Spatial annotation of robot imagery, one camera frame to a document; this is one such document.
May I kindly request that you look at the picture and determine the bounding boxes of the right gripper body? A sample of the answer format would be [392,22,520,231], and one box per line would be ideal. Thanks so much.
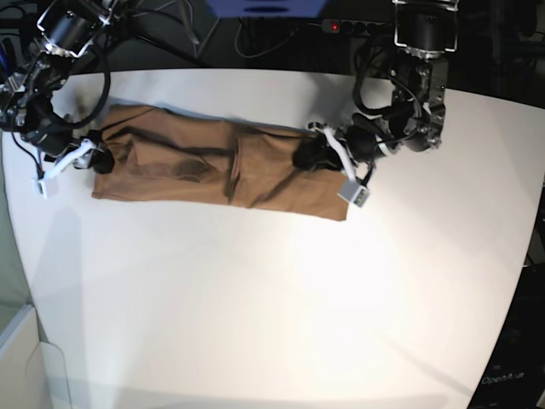
[41,139,97,179]

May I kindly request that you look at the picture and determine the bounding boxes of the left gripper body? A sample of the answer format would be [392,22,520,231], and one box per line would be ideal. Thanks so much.
[307,122,362,183]

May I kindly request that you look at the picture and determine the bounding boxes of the brown T-shirt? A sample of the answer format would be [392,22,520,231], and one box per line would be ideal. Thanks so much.
[92,105,347,222]

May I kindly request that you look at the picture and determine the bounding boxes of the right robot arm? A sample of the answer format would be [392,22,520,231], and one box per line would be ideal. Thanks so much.
[1,1,126,181]

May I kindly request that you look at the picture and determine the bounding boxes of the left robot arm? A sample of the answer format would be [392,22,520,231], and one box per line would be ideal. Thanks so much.
[292,1,459,186]

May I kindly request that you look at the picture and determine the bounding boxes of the black power strip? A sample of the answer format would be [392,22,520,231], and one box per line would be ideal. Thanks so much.
[318,19,393,37]

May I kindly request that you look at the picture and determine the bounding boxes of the black tripod stand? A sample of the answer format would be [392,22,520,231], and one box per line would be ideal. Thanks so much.
[104,7,212,72]

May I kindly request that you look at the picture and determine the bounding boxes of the white box at corner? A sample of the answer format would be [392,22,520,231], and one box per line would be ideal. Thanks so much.
[1,304,72,408]

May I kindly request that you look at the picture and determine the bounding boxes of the black OpenArm equipment case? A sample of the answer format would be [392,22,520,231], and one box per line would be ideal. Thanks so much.
[468,268,544,408]

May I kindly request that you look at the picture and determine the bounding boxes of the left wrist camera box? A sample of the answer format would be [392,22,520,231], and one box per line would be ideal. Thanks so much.
[337,179,370,208]

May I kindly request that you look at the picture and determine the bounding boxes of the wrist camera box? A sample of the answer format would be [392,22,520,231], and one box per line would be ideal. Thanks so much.
[32,177,59,199]
[337,179,370,208]

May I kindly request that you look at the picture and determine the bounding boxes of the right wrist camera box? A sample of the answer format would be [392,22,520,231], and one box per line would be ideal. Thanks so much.
[32,177,59,199]

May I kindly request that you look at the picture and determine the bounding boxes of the white cable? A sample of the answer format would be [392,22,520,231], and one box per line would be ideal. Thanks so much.
[169,0,222,59]

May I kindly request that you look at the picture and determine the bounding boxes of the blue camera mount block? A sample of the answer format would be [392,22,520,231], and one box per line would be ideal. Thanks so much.
[206,0,326,18]

